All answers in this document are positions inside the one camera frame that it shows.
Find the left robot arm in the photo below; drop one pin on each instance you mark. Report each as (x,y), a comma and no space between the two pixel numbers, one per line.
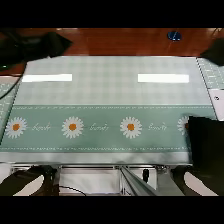
(20,181)

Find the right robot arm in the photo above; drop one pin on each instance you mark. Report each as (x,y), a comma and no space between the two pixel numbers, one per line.
(200,186)

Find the blue round object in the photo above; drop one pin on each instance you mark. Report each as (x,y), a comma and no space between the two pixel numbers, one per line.
(174,35)

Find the black garment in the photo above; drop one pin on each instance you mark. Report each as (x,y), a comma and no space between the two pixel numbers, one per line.
(216,53)
(36,45)
(206,143)

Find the silver frame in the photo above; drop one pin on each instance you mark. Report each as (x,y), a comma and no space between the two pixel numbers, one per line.
(137,185)

